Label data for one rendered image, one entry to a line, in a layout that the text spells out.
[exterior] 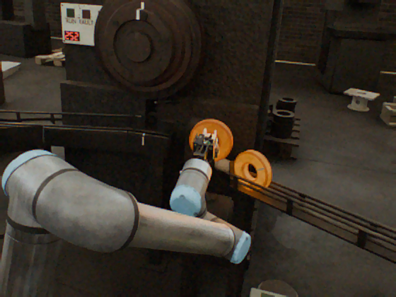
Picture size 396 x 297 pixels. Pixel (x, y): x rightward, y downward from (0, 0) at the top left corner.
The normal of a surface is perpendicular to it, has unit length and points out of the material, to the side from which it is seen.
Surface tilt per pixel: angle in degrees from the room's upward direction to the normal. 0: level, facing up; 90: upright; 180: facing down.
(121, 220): 61
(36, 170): 30
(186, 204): 101
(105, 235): 85
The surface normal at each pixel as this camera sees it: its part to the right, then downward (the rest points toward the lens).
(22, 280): 0.15, 0.20
